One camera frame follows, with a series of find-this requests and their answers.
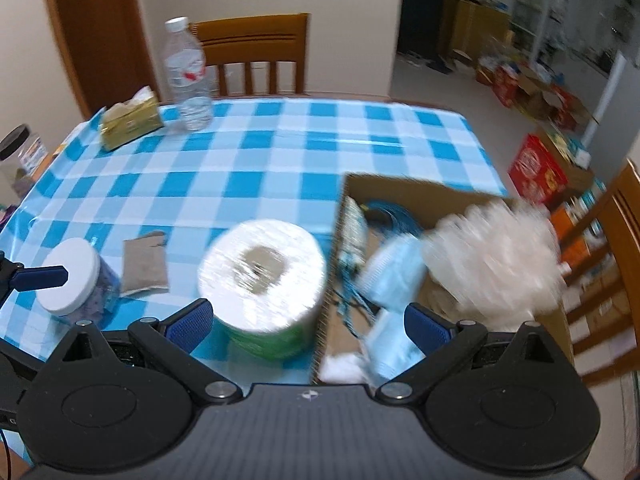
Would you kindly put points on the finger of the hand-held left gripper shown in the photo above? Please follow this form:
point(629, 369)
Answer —
point(42, 276)

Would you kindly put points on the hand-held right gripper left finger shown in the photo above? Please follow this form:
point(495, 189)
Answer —
point(192, 325)

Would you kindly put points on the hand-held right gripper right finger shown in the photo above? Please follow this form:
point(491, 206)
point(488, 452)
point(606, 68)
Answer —
point(427, 330)

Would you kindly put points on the blue face mask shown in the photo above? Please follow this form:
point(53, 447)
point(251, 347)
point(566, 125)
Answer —
point(395, 270)
point(392, 345)

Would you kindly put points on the white cotton wad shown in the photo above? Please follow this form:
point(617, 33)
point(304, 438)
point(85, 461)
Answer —
point(342, 367)

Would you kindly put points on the fluffy white plush toy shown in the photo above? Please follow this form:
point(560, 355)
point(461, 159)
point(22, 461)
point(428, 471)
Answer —
point(495, 260)

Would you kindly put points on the cardboard box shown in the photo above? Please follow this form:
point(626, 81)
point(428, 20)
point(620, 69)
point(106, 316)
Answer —
point(537, 95)
point(440, 192)

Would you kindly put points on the white lid glitter jar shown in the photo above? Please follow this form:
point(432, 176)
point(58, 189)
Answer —
point(67, 275)

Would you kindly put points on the flattened brown cardboard tube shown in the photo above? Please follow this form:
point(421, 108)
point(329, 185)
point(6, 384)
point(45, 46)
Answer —
point(145, 265)

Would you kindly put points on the green wrapped toilet paper roll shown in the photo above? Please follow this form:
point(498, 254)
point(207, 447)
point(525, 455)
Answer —
point(260, 280)

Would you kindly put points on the clear jar black lid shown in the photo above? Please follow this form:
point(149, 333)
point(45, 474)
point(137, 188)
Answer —
point(20, 157)

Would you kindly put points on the gold tissue pack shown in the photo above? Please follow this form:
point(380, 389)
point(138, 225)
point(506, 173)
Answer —
point(130, 122)

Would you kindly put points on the blue white checkered tablecloth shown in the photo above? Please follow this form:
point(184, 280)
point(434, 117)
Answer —
point(280, 160)

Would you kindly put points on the red printed box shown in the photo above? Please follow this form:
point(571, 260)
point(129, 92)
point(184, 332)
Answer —
point(537, 170)

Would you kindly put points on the wooden chair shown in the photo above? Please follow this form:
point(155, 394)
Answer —
point(250, 32)
point(615, 220)

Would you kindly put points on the clear plastic water bottle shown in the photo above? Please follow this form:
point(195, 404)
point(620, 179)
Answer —
point(187, 70)

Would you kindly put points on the open cardboard box on floor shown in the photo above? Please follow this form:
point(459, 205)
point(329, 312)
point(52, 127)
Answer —
point(537, 95)

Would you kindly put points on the yellow wooden cabinet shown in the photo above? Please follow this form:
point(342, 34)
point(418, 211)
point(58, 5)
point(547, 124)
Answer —
point(475, 25)

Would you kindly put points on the brown wooden door frame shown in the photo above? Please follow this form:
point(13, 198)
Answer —
point(100, 35)

